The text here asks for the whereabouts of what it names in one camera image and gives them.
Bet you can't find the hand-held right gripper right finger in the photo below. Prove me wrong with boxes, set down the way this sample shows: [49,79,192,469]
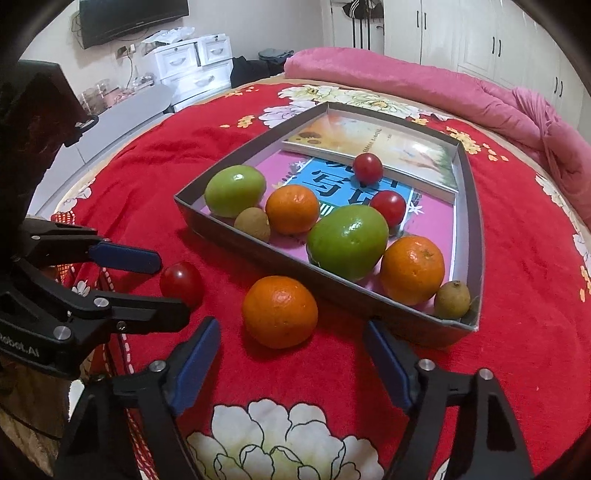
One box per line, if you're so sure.
[362,319,536,480]

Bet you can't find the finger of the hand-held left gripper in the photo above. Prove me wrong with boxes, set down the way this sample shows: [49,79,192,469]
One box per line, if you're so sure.
[21,220,162,274]
[69,290,191,337]

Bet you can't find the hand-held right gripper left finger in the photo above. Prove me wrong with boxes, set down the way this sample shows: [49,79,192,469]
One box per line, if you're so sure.
[54,316,221,480]

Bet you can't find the red cherry tomato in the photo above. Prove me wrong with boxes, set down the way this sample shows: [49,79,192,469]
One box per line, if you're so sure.
[160,261,204,309]
[353,152,384,184]
[369,190,407,228]

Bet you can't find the grey cardboard box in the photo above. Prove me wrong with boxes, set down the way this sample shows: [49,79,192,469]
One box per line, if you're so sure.
[174,102,485,349]

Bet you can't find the brown kiwi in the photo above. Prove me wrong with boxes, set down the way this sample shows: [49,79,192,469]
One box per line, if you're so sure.
[234,207,271,244]
[434,280,472,320]

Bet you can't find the orange tangerine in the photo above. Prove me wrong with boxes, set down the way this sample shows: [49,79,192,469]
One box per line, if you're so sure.
[379,234,446,306]
[265,184,320,236]
[242,275,319,350]

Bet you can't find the green mango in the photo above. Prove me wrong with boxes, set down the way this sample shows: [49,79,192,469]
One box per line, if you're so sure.
[307,204,390,282]

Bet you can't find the small green apple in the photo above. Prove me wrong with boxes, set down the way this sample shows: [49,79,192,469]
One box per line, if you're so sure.
[204,165,267,219]

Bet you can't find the white tv cabinet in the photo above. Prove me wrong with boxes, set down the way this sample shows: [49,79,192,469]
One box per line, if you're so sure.
[28,83,175,217]

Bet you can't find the pink book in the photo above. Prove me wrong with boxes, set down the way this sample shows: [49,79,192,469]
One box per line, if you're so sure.
[252,152,458,319]

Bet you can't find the red floral blanket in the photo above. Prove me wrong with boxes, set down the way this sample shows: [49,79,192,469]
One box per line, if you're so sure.
[51,76,591,480]

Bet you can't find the clear plastic jar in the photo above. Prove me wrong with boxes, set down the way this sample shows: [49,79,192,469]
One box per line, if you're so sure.
[78,79,116,112]

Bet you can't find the dark chair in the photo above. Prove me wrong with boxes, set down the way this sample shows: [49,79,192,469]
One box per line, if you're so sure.
[0,60,100,222]

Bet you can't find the white drawer cabinet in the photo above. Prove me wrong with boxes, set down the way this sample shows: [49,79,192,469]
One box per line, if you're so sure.
[161,60,234,101]

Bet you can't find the sunflower cover book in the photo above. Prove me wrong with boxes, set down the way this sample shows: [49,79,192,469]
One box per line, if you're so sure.
[281,113,462,195]

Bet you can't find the white plastic bag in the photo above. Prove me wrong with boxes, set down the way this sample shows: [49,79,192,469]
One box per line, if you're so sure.
[141,27,197,47]

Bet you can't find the black television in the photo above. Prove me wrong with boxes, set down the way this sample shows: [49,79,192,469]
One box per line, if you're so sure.
[78,0,190,50]

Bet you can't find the dark grey folded clothes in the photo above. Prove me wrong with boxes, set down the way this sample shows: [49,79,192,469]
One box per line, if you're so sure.
[257,49,296,65]

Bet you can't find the pink duvet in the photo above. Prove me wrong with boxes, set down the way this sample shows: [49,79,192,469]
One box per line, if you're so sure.
[283,48,591,208]

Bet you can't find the white wardrobe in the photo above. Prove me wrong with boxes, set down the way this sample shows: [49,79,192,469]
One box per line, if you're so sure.
[383,0,583,125]

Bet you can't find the black hanging bag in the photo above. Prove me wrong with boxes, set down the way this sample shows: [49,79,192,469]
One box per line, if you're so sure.
[342,0,385,21]

